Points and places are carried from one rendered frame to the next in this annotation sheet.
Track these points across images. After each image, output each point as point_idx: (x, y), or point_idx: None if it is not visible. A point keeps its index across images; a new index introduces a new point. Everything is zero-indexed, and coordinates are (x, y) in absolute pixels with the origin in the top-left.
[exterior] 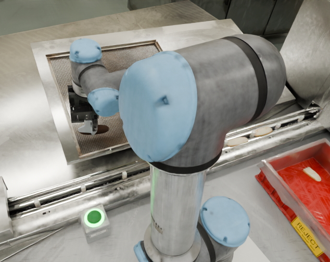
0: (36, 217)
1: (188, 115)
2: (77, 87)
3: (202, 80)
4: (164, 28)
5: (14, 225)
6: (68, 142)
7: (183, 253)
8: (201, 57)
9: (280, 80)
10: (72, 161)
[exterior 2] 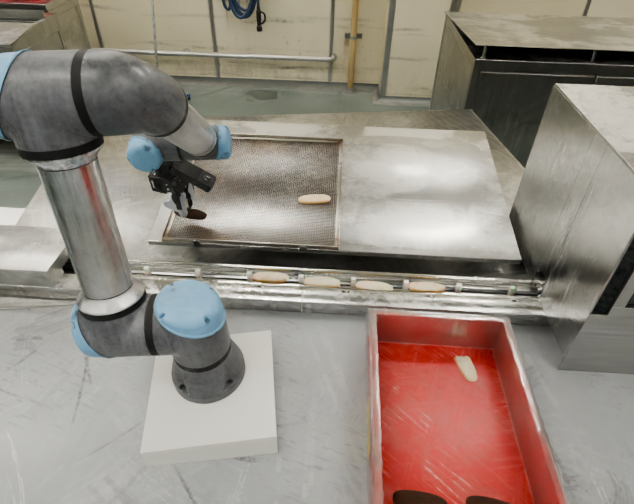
0: None
1: None
2: None
3: (17, 66)
4: (367, 129)
5: (63, 277)
6: (163, 221)
7: (97, 300)
8: (35, 53)
9: (102, 85)
10: (154, 240)
